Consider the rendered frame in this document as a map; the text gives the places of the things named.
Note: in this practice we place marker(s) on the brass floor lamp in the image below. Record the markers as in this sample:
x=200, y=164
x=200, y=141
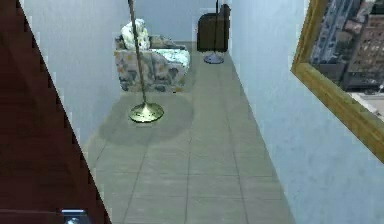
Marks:
x=145, y=111

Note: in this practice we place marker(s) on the grey floor lamp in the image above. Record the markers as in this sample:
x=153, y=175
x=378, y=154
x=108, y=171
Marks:
x=214, y=58

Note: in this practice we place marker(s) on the floral patterned armchair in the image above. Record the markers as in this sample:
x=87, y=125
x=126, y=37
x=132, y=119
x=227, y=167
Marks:
x=156, y=66

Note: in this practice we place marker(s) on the floral cushion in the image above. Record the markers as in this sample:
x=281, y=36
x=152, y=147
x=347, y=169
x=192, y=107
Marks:
x=133, y=33

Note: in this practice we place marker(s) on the gold framed city picture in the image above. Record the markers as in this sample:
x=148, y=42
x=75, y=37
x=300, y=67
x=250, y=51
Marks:
x=346, y=63

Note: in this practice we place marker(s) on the dark red wooden door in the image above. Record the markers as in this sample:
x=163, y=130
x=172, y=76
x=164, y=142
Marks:
x=30, y=133

